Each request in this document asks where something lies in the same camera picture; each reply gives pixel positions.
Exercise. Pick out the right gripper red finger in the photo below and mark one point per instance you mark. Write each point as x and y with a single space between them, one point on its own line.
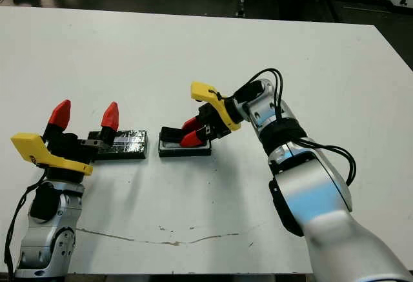
193 124
193 138

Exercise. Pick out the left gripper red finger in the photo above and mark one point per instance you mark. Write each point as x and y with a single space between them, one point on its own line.
110 117
59 114

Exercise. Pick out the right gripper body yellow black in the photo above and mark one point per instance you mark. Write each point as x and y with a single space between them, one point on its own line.
219 107

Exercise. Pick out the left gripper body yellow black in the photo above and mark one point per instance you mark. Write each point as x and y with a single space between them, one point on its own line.
64 149

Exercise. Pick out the black camera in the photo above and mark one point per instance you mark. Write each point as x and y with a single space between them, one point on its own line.
171 133

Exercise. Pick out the glossy black box lid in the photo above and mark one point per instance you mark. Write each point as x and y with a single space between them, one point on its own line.
129 146

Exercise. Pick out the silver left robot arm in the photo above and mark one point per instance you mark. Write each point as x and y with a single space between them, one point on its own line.
38 240

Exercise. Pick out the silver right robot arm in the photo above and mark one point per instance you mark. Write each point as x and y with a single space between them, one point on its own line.
316 185

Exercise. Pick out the black box base white liner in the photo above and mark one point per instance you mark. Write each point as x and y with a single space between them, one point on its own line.
184 153

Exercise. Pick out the grey hanging humanoid robot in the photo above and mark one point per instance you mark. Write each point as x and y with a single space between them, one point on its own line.
243 3

